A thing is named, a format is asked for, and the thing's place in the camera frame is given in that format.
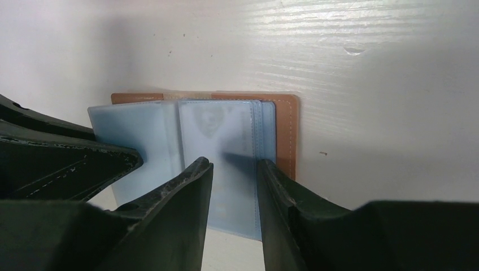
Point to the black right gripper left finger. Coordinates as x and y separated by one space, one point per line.
161 230

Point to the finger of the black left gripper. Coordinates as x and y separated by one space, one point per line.
14 113
43 166

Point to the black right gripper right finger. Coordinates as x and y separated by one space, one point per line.
303 231

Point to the white silver credit card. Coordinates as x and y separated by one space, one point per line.
222 132

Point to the brown leather card holder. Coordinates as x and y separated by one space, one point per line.
150 123

